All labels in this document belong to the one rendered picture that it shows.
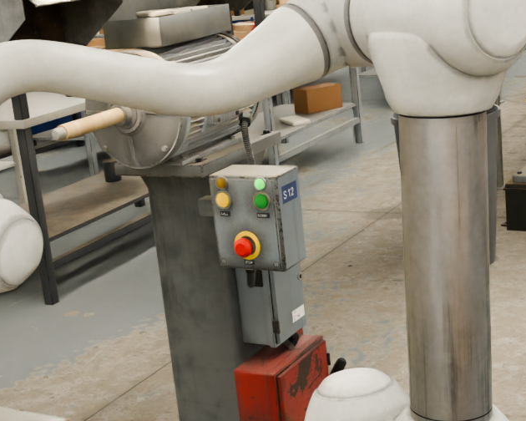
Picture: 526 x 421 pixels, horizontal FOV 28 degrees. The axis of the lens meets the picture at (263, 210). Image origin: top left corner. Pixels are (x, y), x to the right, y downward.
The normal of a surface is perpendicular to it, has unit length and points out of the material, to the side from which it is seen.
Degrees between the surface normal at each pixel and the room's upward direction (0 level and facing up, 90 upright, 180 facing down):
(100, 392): 0
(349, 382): 6
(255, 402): 90
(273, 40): 54
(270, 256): 90
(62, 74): 104
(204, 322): 90
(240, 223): 90
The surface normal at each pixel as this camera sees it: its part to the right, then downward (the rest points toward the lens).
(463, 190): 0.29, 0.20
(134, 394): -0.11, -0.96
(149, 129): -0.38, 0.35
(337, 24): -0.73, 0.38
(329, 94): 0.54, 0.15
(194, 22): 0.87, 0.04
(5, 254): 0.71, 0.15
